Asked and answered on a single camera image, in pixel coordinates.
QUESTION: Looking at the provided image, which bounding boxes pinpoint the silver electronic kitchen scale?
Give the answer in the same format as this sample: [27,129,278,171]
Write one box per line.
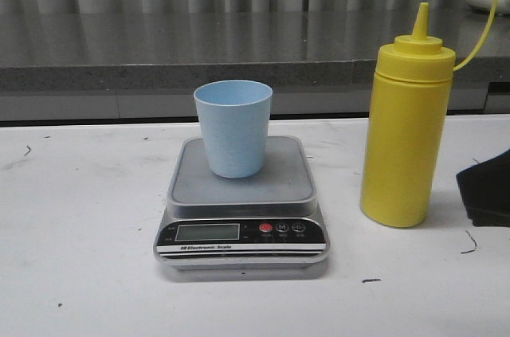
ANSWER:
[153,135,330,280]

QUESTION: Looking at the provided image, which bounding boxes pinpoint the grey stone counter ledge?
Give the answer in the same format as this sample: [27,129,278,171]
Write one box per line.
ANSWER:
[0,12,510,122]

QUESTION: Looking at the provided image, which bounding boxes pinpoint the yellow squeeze bottle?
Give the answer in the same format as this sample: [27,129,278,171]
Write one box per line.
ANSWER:
[360,0,498,228]

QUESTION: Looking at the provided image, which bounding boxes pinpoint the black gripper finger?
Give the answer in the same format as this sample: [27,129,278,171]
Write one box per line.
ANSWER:
[456,151,509,227]

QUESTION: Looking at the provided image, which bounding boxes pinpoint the light blue plastic cup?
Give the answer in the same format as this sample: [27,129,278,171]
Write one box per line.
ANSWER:
[194,80,273,178]

